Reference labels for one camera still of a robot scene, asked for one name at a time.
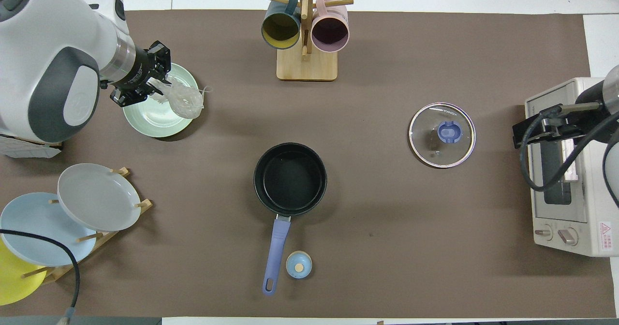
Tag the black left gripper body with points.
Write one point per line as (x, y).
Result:
(147, 71)

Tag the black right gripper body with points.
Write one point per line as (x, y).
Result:
(563, 127)

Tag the white vermicelli bundle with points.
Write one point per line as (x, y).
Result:
(186, 102)

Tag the glass lid blue knob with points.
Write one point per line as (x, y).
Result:
(449, 134)

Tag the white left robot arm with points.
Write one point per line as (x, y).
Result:
(48, 49)

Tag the light green plate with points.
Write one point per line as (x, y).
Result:
(154, 122)

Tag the wooden plate rack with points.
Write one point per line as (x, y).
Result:
(146, 203)

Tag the grey plate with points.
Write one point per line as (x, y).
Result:
(96, 197)

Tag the light blue plate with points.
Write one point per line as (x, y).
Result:
(34, 214)

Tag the yellow plate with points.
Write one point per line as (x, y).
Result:
(14, 276)

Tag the beige toaster oven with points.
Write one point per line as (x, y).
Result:
(599, 209)

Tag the dark teal mug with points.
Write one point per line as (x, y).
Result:
(280, 30)

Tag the white patterned cloth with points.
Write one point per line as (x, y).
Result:
(29, 151)

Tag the wooden mug tree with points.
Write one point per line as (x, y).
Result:
(307, 66)

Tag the brown table mat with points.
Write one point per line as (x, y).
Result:
(387, 218)

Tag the pink mug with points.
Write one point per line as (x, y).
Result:
(330, 32)

